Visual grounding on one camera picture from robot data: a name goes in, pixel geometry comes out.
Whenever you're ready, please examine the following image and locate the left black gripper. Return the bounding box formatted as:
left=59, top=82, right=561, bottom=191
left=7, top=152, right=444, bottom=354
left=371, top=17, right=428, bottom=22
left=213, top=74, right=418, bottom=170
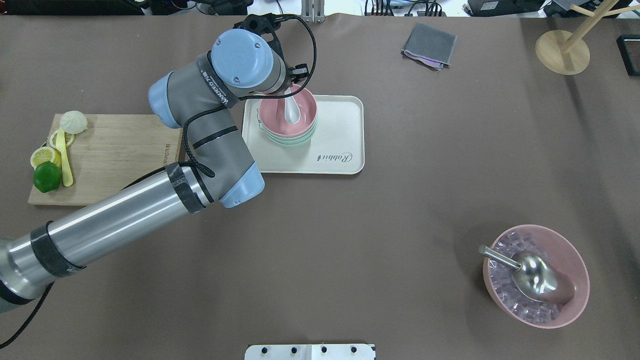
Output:
left=233, top=13, right=309, bottom=96

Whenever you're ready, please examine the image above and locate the small pink bowl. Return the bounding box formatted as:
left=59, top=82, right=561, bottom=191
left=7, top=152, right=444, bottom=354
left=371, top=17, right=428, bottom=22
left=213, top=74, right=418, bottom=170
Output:
left=258, top=85, right=318, bottom=141

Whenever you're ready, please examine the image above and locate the white ceramic spoon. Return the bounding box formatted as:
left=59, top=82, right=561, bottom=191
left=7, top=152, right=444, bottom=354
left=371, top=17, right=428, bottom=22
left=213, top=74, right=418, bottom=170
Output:
left=284, top=96, right=301, bottom=125

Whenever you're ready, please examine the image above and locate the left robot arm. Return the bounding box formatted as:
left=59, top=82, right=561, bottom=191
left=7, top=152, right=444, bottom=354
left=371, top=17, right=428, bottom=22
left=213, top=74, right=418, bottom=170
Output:
left=0, top=13, right=315, bottom=313

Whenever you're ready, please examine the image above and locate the green bowl stack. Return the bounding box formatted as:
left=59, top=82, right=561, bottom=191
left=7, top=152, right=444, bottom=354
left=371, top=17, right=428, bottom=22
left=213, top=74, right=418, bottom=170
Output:
left=262, top=123, right=318, bottom=148

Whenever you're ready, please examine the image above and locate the large pink bowl with ice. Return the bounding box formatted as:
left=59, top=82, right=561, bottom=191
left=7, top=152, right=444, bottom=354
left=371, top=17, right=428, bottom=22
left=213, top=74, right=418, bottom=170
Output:
left=478, top=224, right=590, bottom=330

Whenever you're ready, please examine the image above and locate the white rabbit tray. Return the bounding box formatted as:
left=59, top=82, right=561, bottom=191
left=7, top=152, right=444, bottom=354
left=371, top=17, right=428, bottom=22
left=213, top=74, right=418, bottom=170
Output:
left=242, top=95, right=365, bottom=175

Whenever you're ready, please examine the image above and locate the grey folded cloth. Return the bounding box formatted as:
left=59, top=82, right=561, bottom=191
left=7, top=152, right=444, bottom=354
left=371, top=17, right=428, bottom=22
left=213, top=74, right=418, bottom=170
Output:
left=401, top=23, right=458, bottom=71

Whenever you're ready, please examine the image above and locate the wooden cutting board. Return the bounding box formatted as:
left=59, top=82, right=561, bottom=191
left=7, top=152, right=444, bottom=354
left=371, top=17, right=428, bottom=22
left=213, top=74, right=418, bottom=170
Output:
left=28, top=113, right=183, bottom=207

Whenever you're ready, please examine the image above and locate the lemon slice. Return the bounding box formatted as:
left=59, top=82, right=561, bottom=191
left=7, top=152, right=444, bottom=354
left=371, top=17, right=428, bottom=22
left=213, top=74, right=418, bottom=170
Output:
left=48, top=129, right=76, bottom=149

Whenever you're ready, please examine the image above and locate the yellow plastic knife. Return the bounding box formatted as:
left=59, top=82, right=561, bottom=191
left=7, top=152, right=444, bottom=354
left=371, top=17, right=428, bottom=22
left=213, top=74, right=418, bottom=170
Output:
left=54, top=128, right=74, bottom=187

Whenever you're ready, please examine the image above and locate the lemon half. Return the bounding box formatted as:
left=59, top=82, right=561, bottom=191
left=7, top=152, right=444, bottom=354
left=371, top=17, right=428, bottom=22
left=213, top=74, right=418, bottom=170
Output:
left=30, top=146, right=62, bottom=170

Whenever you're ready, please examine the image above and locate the green lime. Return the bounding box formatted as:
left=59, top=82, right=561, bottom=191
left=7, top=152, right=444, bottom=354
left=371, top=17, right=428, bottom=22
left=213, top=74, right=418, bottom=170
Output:
left=32, top=161, right=62, bottom=193

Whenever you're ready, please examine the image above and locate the wooden mug tree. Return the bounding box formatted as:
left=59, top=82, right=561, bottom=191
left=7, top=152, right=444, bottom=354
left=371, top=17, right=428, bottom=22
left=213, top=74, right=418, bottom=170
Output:
left=534, top=0, right=640, bottom=76

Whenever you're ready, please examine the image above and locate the metal ice scoop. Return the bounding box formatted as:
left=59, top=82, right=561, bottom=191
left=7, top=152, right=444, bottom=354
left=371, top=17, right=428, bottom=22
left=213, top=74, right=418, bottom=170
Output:
left=478, top=244, right=576, bottom=305

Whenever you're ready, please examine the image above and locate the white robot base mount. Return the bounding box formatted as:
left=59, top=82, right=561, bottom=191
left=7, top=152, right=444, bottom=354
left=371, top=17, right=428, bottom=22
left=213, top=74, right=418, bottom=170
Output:
left=244, top=342, right=377, bottom=360

